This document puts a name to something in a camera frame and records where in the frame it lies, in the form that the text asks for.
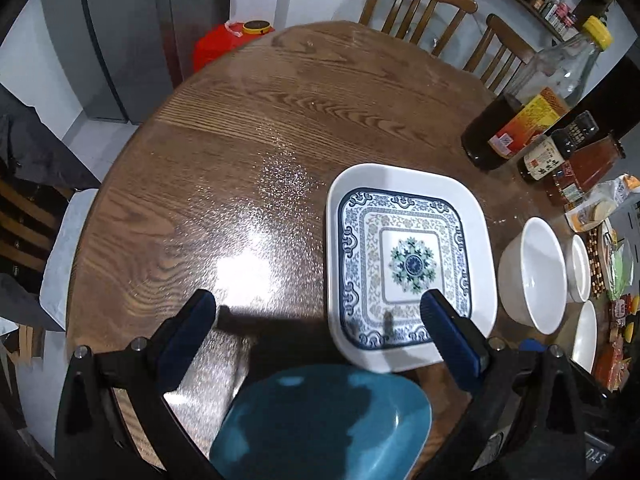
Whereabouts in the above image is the large white bowl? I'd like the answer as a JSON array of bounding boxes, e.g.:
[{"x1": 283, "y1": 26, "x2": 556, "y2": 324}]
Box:
[{"x1": 498, "y1": 217, "x2": 567, "y2": 335}]

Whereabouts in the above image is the small white bowl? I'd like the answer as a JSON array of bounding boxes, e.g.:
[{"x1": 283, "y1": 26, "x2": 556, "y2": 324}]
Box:
[{"x1": 572, "y1": 300, "x2": 598, "y2": 373}]

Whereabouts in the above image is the blue patterned square plate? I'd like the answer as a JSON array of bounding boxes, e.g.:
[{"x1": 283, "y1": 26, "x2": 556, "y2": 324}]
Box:
[{"x1": 326, "y1": 164, "x2": 498, "y2": 373}]

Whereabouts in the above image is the teal blue plate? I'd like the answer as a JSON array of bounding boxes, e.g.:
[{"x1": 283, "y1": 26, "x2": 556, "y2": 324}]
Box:
[{"x1": 209, "y1": 364, "x2": 432, "y2": 479}]

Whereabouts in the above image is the white ribbed cup outer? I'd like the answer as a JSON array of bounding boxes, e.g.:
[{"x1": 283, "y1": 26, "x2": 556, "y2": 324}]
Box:
[{"x1": 565, "y1": 235, "x2": 591, "y2": 302}]

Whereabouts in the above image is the orange strawberry basket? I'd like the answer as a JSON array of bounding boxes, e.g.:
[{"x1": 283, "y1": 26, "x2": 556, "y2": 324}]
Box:
[{"x1": 593, "y1": 335, "x2": 630, "y2": 391}]

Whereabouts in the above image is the green snack bag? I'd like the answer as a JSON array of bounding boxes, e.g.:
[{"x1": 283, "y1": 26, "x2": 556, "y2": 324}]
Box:
[{"x1": 601, "y1": 220, "x2": 634, "y2": 300}]

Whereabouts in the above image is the chair with white cushion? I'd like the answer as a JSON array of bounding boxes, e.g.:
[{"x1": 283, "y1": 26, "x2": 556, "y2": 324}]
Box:
[{"x1": 1, "y1": 177, "x2": 98, "y2": 333}]

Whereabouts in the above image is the flour bag with window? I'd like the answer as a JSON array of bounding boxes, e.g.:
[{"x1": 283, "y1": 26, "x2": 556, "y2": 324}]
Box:
[{"x1": 565, "y1": 174, "x2": 640, "y2": 233}]

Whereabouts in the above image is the red chili sauce bottle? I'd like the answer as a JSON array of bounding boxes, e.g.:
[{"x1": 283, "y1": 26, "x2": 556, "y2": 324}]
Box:
[{"x1": 542, "y1": 134, "x2": 625, "y2": 206}]

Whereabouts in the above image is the small soy sauce bottle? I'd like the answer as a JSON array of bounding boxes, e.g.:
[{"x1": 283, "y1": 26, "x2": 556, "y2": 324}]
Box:
[{"x1": 518, "y1": 110, "x2": 599, "y2": 183}]

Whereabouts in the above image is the vinegar bottle yellow cap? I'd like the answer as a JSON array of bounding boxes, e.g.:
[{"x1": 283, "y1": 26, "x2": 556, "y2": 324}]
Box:
[{"x1": 461, "y1": 16, "x2": 613, "y2": 171}]

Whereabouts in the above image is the red plastic jug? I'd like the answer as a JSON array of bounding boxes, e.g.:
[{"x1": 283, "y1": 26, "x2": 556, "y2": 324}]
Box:
[{"x1": 192, "y1": 20, "x2": 274, "y2": 73}]

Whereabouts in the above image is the wooden chair right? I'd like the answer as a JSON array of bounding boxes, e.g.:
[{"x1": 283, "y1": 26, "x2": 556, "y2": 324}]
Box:
[{"x1": 463, "y1": 13, "x2": 535, "y2": 94}]

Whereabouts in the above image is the wooden chair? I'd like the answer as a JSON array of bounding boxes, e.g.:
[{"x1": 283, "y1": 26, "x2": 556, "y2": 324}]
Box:
[
  {"x1": 463, "y1": 13, "x2": 535, "y2": 94},
  {"x1": 358, "y1": 0, "x2": 478, "y2": 58}
]

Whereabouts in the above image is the grey refrigerator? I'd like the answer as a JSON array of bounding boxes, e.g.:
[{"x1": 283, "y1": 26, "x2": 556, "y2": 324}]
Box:
[{"x1": 41, "y1": 0, "x2": 230, "y2": 124}]

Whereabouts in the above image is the wooden chair left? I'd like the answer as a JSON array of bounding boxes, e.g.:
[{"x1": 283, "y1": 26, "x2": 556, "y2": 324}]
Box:
[{"x1": 358, "y1": 0, "x2": 478, "y2": 58}]

